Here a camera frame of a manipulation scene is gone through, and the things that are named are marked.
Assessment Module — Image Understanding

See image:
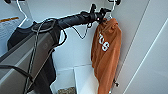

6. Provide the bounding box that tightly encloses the black wardrobe hook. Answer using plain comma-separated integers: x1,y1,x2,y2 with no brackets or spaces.
108,0,123,6
3,0,26,5

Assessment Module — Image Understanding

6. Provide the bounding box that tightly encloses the white inner box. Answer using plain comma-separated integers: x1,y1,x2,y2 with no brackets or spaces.
72,64,100,94

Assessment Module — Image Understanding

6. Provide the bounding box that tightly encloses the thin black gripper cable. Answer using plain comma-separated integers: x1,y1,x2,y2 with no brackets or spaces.
70,21,93,41

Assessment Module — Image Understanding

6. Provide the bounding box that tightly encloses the white sticker with orange stripe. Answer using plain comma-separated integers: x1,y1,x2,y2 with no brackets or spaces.
0,15,22,40

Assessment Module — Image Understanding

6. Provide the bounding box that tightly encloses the white clothes hanger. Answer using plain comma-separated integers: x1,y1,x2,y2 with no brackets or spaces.
105,0,119,22
15,0,35,30

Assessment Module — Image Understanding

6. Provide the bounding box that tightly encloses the small dark door hinge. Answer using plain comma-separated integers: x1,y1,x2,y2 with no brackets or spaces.
112,78,121,88

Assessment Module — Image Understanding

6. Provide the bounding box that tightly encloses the orange hoodie with white print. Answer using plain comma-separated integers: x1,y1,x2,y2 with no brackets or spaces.
90,17,123,94

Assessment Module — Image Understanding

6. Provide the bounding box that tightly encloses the white wardrobe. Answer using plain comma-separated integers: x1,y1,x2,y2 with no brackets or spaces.
0,0,151,94

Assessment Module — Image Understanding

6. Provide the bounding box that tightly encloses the black t-shirt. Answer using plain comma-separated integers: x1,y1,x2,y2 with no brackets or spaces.
6,25,65,94

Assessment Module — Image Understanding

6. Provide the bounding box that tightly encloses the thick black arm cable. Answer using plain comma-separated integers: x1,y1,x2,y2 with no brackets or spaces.
22,18,68,94

